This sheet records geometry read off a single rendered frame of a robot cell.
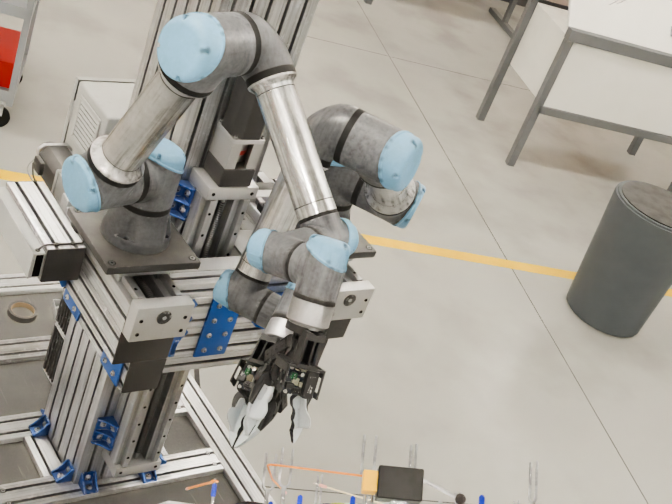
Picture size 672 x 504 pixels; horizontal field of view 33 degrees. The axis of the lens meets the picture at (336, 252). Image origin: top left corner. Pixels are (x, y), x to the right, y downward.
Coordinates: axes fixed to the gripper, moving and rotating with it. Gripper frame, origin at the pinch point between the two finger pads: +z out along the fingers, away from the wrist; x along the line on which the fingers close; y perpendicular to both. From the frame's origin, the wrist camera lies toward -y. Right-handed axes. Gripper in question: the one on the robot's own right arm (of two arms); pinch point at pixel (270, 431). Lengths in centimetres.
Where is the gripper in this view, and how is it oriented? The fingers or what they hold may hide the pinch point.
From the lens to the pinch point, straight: 198.5
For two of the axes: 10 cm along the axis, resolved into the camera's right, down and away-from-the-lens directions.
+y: 3.8, 1.8, -9.1
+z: -2.8, 9.6, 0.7
